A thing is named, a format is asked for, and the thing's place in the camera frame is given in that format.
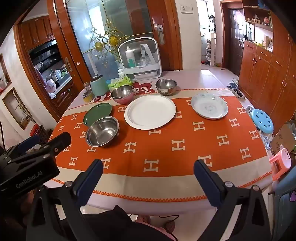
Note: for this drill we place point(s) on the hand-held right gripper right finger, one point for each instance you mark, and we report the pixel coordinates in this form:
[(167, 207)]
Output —
[(208, 183)]

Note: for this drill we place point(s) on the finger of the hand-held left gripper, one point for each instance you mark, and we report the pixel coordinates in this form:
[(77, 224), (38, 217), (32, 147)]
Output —
[(61, 140), (27, 143)]

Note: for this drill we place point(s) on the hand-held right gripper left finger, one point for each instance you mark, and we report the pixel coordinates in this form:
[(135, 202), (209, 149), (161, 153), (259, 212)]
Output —
[(90, 177)]

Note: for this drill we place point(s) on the green plate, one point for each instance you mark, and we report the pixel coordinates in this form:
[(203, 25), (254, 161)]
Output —
[(97, 113)]

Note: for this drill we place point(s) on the steel bowl with patterned side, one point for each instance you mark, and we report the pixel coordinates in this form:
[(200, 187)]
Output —
[(165, 84)]

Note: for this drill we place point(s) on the large plain steel bowl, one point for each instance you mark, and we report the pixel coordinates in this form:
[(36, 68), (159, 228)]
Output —
[(101, 132)]

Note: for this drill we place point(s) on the wooden lower kitchen cabinet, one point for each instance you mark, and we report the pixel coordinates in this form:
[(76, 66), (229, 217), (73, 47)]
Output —
[(64, 93)]

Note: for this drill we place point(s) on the wooden kitchen cabinet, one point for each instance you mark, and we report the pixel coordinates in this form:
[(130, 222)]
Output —
[(64, 93), (37, 32)]

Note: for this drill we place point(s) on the person's black clothing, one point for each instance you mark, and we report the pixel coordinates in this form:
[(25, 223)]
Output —
[(111, 223)]

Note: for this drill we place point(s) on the pink fluffy slipper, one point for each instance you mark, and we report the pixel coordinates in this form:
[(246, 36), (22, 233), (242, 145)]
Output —
[(143, 219), (170, 226)]

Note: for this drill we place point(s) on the orange patterned tablecloth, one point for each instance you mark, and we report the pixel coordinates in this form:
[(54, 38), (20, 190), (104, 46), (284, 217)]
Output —
[(161, 148)]

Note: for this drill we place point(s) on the glass jar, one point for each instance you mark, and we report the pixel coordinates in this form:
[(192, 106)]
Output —
[(86, 86)]

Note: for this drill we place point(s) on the mint green canister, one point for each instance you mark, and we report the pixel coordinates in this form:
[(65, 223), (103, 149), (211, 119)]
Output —
[(99, 87)]

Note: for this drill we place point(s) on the pink bowl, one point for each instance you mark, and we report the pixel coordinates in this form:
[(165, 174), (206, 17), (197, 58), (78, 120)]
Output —
[(123, 100)]

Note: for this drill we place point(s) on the white plate with blue pattern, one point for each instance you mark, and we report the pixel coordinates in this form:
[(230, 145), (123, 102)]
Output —
[(209, 106)]

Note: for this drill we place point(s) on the small steel bowl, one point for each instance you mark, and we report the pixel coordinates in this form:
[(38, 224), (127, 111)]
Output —
[(121, 91)]

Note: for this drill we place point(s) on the pink plastic stool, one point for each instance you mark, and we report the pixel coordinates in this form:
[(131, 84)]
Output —
[(282, 157)]

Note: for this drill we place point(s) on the white plastic roll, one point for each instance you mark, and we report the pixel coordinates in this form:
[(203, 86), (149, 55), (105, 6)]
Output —
[(91, 67)]

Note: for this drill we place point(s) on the teal chair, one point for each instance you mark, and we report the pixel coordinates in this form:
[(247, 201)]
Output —
[(284, 204)]

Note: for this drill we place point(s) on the blue plastic stool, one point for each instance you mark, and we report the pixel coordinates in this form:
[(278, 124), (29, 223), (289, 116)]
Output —
[(261, 120)]

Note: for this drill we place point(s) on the green tissue pack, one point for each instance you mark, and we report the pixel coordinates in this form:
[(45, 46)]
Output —
[(120, 82)]

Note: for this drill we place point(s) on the cardboard box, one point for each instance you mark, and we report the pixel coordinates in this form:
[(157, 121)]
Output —
[(284, 139)]

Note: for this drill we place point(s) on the large white plate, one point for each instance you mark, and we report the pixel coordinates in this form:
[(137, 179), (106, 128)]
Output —
[(150, 111)]

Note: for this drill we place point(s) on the black range hood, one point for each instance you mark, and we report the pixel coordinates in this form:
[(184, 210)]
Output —
[(45, 52)]

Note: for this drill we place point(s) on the small white squeeze bottle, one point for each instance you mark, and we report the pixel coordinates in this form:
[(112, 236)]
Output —
[(121, 73)]

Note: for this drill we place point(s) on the black and white shoe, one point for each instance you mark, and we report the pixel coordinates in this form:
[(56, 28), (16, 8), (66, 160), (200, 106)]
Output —
[(238, 93)]

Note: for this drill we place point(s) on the grey slippers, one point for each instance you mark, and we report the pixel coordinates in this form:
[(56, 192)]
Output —
[(232, 84)]

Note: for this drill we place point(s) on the white red-printed table cover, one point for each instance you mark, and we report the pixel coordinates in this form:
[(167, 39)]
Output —
[(189, 78)]

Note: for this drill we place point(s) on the white bottle with green label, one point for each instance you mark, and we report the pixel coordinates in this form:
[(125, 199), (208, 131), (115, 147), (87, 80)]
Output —
[(130, 59)]

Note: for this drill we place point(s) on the wooden upper kitchen cabinet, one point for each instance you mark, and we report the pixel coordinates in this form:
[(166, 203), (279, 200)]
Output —
[(37, 32)]

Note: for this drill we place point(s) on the tall wooden cabinet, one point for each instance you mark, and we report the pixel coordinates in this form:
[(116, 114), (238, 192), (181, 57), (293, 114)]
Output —
[(266, 74)]

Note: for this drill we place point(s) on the shoe rack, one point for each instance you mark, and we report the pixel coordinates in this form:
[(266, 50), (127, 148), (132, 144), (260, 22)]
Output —
[(210, 51)]

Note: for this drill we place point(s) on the glass sliding door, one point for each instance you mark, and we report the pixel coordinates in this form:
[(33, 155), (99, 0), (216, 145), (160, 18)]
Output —
[(120, 18)]

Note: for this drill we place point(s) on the white sterilizer cabinet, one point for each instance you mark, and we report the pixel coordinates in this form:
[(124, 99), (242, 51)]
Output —
[(158, 46)]

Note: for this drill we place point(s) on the wooden entry door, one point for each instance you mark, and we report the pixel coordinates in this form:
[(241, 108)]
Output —
[(233, 46)]

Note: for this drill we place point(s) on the wooden wall frame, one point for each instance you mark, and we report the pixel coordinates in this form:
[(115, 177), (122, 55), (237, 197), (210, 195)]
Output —
[(16, 109)]

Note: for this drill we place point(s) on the white wall switch panel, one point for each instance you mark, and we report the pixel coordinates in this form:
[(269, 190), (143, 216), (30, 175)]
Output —
[(186, 8)]

